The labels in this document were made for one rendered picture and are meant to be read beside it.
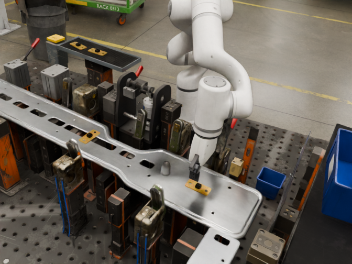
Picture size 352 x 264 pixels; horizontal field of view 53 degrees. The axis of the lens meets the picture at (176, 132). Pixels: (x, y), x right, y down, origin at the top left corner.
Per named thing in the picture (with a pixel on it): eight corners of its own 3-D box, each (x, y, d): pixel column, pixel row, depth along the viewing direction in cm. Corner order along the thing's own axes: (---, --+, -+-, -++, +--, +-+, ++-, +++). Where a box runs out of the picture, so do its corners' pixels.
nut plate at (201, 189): (184, 185, 117) (184, 183, 117) (189, 178, 120) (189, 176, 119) (206, 196, 114) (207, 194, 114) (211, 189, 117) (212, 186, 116)
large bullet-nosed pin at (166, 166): (158, 176, 122) (160, 162, 118) (164, 171, 125) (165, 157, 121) (166, 180, 121) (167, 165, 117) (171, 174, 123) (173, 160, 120)
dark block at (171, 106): (156, 186, 158) (161, 107, 133) (164, 177, 163) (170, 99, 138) (165, 190, 156) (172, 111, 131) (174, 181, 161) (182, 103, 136)
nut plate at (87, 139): (85, 144, 131) (85, 141, 130) (78, 140, 132) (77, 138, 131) (100, 133, 137) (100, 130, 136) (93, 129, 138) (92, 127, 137)
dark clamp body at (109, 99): (99, 167, 165) (94, 97, 142) (117, 152, 174) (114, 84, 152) (117, 176, 161) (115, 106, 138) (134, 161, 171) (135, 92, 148)
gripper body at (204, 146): (204, 115, 108) (199, 143, 114) (187, 131, 100) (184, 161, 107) (226, 123, 105) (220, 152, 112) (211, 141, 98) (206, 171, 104)
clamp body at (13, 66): (13, 127, 184) (-2, 64, 162) (30, 118, 192) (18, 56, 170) (26, 134, 180) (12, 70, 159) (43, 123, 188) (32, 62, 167)
